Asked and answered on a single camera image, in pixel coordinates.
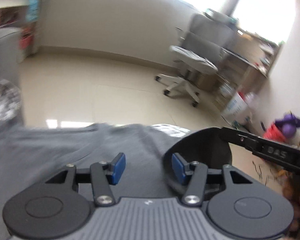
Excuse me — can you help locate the purple plush toy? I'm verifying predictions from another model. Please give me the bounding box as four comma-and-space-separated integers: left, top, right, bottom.
274, 112, 300, 139

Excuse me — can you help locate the white blue cardboard box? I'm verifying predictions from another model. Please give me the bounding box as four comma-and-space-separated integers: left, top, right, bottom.
221, 92, 254, 127

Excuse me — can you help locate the red basket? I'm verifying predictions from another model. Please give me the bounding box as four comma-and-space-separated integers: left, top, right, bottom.
262, 123, 288, 143

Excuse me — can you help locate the white desk shelf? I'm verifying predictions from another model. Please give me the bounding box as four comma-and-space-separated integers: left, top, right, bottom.
0, 0, 44, 62

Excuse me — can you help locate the grey office chair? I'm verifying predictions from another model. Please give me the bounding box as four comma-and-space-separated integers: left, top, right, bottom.
154, 9, 238, 107

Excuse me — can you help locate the dark grey sofa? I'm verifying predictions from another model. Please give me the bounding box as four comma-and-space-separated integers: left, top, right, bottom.
0, 27, 21, 87

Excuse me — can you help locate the wooden desk with clutter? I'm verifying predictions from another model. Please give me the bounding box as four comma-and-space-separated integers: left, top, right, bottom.
205, 8, 283, 126

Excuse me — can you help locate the grey sweatshirt garment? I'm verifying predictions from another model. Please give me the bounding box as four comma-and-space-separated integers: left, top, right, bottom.
0, 122, 233, 240

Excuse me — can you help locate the grey checkered sofa blanket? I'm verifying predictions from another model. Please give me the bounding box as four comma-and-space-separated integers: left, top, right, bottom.
0, 79, 190, 138

